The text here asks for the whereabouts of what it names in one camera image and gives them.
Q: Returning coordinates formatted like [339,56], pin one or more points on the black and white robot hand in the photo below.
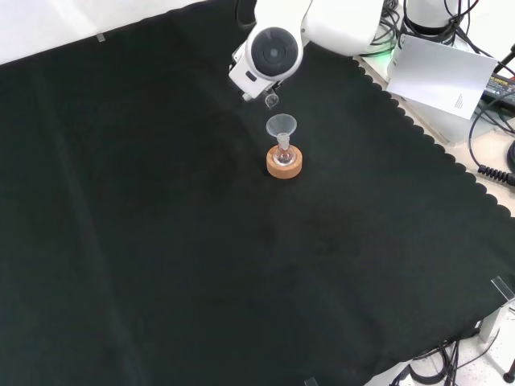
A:
[245,78]

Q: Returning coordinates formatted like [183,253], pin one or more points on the clear round-bottom flask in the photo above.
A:
[283,154]

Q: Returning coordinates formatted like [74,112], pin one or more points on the clear plastic funnel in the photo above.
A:
[282,125]

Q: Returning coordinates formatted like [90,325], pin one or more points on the grey tape strip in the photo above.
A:
[101,38]

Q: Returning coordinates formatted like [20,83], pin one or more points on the black bench cloth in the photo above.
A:
[161,249]

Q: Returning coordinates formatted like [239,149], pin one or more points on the black power adapter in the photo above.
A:
[501,88]

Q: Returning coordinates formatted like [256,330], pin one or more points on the clear tape strip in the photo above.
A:
[503,287]

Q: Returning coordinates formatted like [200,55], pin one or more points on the black tripod foot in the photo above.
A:
[509,376]

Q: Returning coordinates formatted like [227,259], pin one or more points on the grey bench leg bracket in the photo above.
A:
[497,321]

